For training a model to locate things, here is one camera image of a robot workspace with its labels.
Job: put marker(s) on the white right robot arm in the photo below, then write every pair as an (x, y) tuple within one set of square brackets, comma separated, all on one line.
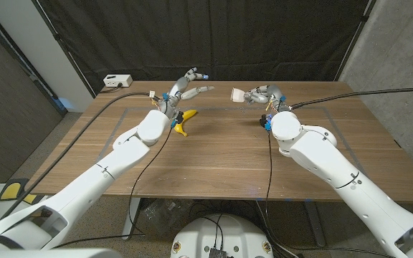
[(335, 168)]

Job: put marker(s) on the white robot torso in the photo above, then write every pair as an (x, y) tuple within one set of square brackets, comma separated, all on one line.
[(224, 233)]

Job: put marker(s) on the black backdrop stand pole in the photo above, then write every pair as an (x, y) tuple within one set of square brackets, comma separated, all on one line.
[(355, 37), (63, 46)]

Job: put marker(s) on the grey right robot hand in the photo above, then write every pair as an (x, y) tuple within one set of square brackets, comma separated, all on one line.
[(269, 95)]

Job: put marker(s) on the black cloth backdrop curtain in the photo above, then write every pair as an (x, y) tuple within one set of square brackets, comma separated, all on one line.
[(210, 36)]

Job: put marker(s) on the small clear plastic cup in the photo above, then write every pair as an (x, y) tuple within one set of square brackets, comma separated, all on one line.
[(237, 95)]

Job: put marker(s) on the yellow and black floor object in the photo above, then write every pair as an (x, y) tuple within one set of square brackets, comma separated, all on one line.
[(11, 191)]

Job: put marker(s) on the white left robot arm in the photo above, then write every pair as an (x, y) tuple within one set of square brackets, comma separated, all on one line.
[(95, 179)]

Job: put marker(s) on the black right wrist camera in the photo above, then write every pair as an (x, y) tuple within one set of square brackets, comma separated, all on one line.
[(265, 121)]

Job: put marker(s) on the grey table leg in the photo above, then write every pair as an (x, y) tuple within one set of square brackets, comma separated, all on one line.
[(131, 215), (315, 224)]

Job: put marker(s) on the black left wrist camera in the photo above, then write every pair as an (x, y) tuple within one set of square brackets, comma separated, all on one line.
[(179, 117)]

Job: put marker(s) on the dark brown door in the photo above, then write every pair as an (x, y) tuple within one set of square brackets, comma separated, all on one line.
[(9, 107)]

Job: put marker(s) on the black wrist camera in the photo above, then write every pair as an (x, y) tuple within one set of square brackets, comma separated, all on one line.
[(265, 121), (179, 117)]

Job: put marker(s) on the clear plastic bag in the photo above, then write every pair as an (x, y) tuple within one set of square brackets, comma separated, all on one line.
[(163, 211)]

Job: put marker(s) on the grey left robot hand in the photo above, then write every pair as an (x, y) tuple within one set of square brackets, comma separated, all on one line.
[(179, 91)]

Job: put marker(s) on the white power outlet box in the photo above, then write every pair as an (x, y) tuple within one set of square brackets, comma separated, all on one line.
[(117, 80)]

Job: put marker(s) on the yellow banana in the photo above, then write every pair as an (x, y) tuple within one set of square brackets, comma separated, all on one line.
[(189, 114)]

